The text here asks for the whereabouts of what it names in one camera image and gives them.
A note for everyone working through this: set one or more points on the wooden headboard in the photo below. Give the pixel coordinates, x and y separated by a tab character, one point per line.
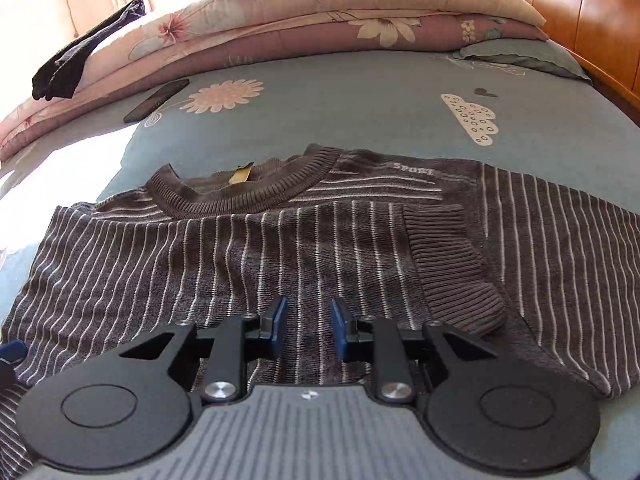
590	10

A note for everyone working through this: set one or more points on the flat teal pillow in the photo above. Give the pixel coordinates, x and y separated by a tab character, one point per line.
525	57

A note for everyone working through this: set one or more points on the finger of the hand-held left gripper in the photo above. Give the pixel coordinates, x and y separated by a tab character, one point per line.
11	352

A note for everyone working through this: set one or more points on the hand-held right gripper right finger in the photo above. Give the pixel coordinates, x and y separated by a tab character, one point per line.
340	330

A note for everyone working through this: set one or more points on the black garment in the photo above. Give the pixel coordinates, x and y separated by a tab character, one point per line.
75	60

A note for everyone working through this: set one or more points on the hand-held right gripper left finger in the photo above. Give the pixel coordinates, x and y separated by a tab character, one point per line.
279	325

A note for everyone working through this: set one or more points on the grey striped sweater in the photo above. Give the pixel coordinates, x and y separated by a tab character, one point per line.
325	240

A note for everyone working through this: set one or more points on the pink floral folded quilt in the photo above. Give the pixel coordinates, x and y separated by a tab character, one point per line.
300	25

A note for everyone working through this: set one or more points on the black smartphone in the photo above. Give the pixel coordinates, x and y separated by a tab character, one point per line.
157	100

